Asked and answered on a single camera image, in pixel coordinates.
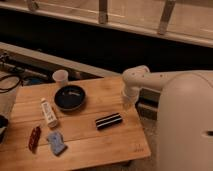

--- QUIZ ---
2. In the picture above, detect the white plastic cup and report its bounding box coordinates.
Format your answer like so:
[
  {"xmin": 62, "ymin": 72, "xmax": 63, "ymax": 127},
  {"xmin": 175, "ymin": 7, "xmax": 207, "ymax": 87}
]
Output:
[{"xmin": 52, "ymin": 70, "xmax": 68, "ymax": 87}]

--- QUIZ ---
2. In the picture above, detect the black object at left edge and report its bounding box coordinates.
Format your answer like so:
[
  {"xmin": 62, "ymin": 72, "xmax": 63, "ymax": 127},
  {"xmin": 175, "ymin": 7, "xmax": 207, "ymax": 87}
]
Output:
[{"xmin": 0, "ymin": 115, "xmax": 9, "ymax": 143}]

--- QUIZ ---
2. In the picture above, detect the dark blue bowl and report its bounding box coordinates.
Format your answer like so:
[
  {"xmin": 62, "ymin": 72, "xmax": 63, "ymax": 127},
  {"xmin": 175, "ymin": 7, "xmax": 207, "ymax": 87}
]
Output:
[{"xmin": 54, "ymin": 85, "xmax": 86, "ymax": 111}]

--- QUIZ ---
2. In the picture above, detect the black cable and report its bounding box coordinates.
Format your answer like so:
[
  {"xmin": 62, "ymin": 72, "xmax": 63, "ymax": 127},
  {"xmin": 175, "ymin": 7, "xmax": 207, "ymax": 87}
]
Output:
[{"xmin": 0, "ymin": 74, "xmax": 23, "ymax": 94}]

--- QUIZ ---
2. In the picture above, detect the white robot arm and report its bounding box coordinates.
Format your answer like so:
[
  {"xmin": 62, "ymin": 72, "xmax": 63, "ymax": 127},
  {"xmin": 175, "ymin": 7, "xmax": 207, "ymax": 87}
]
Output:
[{"xmin": 122, "ymin": 65, "xmax": 213, "ymax": 171}]

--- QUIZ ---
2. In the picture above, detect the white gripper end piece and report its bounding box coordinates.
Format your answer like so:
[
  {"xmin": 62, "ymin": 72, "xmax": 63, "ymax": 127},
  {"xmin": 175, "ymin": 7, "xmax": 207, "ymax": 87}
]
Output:
[{"xmin": 122, "ymin": 88, "xmax": 138, "ymax": 110}]

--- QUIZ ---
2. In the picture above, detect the black white striped eraser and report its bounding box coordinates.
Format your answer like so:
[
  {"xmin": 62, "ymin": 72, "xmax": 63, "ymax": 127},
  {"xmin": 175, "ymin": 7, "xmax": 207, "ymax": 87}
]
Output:
[{"xmin": 95, "ymin": 113, "xmax": 123, "ymax": 130}]

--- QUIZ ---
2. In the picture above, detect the white tube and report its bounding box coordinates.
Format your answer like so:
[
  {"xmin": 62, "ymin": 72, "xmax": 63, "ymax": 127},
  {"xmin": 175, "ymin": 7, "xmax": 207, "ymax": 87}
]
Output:
[{"xmin": 41, "ymin": 98, "xmax": 58, "ymax": 128}]

